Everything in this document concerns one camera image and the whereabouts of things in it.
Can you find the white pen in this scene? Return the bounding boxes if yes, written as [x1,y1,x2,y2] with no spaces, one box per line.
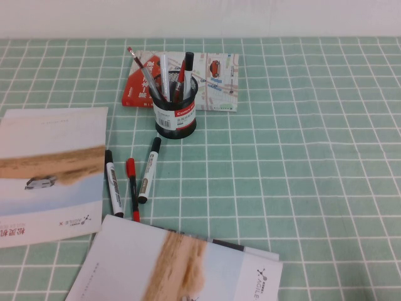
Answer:
[160,54,171,103]

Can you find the whiteboard marker bold black print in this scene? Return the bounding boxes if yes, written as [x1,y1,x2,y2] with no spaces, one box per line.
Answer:
[104,149,125,218]

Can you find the black capped white marker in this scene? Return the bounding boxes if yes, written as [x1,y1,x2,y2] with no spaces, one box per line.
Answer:
[183,51,195,100]

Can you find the green checked tablecloth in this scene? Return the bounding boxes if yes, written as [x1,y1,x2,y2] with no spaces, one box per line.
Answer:
[0,37,401,301]

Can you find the red pencil with eraser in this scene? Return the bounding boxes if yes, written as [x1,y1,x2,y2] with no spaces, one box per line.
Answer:
[127,46,145,69]

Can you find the red gel pen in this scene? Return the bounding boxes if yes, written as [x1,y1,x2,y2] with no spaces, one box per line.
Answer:
[174,60,187,102]

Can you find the black mesh pen holder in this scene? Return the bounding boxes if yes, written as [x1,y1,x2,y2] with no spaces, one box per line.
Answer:
[148,75,199,139]

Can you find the whiteboard marker small colour print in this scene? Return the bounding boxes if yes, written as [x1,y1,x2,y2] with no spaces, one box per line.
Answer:
[138,137,162,205]

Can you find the map print book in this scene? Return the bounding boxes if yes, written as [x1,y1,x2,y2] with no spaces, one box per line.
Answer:
[134,51,241,112]

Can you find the translucent grey pen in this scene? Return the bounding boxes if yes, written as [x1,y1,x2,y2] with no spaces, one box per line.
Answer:
[140,65,162,98]

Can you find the red capped black pen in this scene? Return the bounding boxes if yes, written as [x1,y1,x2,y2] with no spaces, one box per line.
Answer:
[125,157,140,222]

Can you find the brochure with tan stripe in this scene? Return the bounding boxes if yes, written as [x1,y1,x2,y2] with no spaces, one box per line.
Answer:
[65,214,283,301]

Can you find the brochure with car photo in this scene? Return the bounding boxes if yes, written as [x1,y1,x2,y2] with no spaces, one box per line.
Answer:
[0,107,109,249]

